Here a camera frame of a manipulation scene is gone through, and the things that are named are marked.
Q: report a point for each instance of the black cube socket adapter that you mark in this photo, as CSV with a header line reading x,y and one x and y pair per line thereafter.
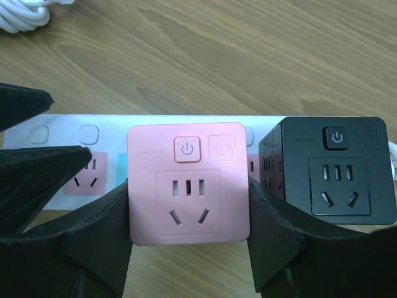
x,y
337,169

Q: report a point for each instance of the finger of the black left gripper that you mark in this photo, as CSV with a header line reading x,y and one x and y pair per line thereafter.
x,y
19,104
31,176

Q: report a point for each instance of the white multicolour power strip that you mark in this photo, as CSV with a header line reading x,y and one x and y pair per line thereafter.
x,y
106,137

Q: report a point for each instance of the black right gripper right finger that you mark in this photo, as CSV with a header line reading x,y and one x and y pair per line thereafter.
x,y
294,254

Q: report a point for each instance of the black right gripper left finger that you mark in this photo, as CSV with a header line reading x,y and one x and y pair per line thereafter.
x,y
84,253

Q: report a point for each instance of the pink cube socket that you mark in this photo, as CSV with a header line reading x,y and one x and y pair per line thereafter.
x,y
188,184

